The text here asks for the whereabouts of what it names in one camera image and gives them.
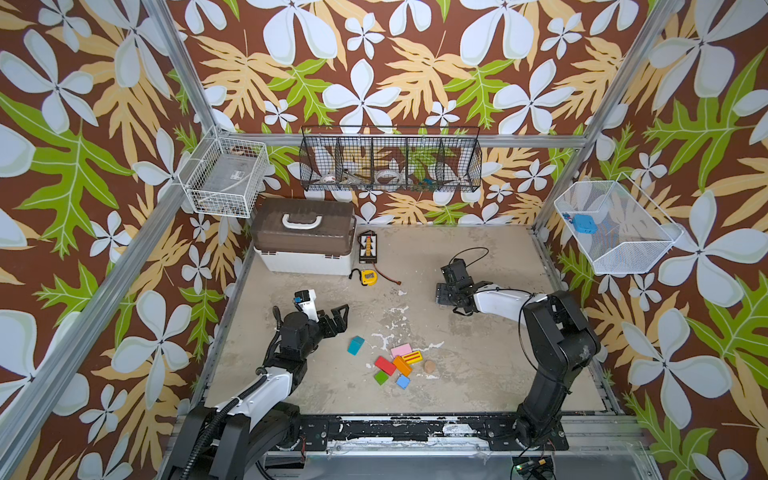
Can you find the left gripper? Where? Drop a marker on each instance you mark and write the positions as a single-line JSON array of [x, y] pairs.
[[340, 324]]

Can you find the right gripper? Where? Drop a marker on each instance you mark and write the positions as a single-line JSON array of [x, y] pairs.
[[452, 288]]

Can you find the yellow red striped block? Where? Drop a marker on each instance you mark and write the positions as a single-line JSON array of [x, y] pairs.
[[413, 357]]

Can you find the orange block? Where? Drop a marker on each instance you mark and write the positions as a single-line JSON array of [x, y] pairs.
[[402, 366]]

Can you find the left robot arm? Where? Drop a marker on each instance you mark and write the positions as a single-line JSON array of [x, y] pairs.
[[224, 441]]

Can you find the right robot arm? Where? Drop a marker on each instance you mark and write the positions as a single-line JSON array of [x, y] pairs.
[[562, 341]]

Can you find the teal wedge block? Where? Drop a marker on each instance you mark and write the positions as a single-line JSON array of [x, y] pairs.
[[355, 345]]

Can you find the pink block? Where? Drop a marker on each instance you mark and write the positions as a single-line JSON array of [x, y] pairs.
[[401, 350]]

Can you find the green block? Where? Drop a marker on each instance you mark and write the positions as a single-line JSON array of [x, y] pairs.
[[381, 377]]

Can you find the blue block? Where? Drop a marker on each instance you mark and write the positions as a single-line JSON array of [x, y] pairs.
[[403, 381]]

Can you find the yellow tape measure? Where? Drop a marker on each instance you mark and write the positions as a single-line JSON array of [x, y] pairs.
[[366, 277]]

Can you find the brown lid tool box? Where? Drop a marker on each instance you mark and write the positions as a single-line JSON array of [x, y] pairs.
[[305, 236]]

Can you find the black orange battery charger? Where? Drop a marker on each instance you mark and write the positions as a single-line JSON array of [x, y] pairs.
[[367, 241]]

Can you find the blue object in basket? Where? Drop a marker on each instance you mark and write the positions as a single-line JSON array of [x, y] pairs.
[[584, 224]]

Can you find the white mesh basket right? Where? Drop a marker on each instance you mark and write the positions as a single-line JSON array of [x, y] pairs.
[[634, 232]]

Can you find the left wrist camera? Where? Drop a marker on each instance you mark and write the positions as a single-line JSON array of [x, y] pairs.
[[304, 301]]

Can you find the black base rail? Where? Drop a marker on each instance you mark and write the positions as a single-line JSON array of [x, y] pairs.
[[316, 432]]

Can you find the white wire basket left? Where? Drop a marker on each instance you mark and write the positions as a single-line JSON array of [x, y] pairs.
[[223, 176]]

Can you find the black wire basket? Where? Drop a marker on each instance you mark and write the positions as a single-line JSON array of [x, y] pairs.
[[423, 158]]

